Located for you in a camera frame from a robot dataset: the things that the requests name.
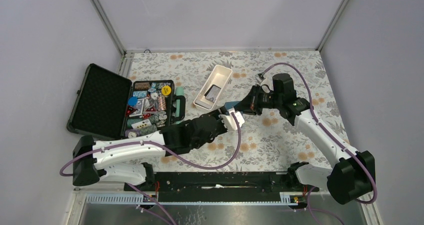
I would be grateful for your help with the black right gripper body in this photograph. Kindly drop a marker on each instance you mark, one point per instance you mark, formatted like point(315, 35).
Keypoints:
point(265, 97)

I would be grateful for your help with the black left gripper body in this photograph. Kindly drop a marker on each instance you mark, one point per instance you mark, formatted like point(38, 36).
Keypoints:
point(221, 128)

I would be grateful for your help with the blue leather card holder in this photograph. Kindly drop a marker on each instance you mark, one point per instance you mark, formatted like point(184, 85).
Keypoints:
point(229, 105)

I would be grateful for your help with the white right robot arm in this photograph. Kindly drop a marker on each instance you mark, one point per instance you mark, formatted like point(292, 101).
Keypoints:
point(351, 173)

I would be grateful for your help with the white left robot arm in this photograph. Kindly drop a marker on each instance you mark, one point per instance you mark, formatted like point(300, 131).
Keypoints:
point(95, 160)

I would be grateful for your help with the playing card deck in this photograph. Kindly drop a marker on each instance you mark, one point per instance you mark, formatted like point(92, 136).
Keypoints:
point(141, 124)

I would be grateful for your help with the white rectangular plastic tray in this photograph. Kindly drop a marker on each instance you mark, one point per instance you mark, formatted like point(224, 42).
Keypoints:
point(220, 76)

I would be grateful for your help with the yellow round poker chip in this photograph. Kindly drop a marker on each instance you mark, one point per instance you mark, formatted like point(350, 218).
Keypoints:
point(166, 90)

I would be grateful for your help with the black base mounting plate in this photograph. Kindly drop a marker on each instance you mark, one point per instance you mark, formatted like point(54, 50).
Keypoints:
point(223, 187)

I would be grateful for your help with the blue round poker chip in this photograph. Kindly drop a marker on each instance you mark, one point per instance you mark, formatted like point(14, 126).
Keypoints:
point(132, 101)

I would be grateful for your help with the black open carrying case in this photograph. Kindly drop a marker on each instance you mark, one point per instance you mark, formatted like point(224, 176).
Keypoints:
point(101, 105)

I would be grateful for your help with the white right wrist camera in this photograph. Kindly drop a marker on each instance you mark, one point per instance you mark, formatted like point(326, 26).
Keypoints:
point(262, 80)

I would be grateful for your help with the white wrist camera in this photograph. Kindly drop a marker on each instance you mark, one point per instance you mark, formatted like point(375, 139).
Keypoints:
point(233, 120)
point(262, 80)

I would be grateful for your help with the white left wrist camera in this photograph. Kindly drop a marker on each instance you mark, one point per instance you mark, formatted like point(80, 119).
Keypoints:
point(233, 120)

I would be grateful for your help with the mint green case handle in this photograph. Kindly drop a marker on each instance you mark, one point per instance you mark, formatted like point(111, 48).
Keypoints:
point(180, 104)

